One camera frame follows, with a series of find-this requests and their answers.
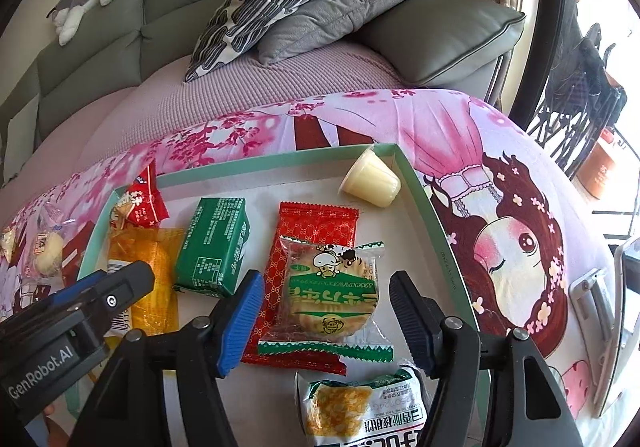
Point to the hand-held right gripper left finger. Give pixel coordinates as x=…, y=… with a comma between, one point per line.
x=240, y=322

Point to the red twisted snack packet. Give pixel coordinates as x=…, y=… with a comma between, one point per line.
x=140, y=204

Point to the green foil snack packet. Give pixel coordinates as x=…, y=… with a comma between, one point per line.
x=215, y=242

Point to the round biscuit packet green print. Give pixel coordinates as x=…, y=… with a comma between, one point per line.
x=330, y=292

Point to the red patterned wafer packet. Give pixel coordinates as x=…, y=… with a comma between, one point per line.
x=320, y=222

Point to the black metal rack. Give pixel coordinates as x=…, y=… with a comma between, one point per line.
x=580, y=92

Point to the grey sofa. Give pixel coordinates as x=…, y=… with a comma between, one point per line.
x=440, y=37

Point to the pink textured sofa cover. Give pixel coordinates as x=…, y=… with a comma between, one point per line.
x=280, y=82

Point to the white packet with yellow picture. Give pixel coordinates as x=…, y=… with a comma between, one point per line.
x=350, y=407

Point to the grey pillow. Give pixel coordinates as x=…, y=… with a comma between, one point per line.
x=345, y=7

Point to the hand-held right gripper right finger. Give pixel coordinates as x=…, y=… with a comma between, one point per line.
x=412, y=322

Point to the small pale snack packet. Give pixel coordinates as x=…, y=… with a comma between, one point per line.
x=7, y=244

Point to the pink printed blanket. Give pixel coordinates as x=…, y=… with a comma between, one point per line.
x=500, y=187

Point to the dark red biscuit pack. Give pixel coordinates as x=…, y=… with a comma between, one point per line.
x=77, y=247

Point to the orange box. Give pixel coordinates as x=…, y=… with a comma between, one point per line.
x=602, y=167

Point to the clear packet with cream bun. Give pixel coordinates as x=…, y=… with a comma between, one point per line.
x=45, y=252

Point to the teal-rimmed white tray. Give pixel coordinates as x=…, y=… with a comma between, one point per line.
x=320, y=187

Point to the black and white patterned pillow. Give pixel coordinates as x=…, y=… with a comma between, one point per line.
x=270, y=2

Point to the yellow jelly cup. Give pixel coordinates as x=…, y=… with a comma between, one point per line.
x=372, y=179

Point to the crumpled clear snack packet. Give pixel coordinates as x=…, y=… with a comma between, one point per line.
x=52, y=214

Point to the white device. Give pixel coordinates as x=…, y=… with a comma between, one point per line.
x=605, y=307

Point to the light grey cushion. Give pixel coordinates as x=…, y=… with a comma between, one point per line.
x=20, y=137

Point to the orange snack packet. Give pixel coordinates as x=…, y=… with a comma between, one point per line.
x=155, y=257

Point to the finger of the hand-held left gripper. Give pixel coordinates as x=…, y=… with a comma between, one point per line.
x=125, y=287
x=80, y=287

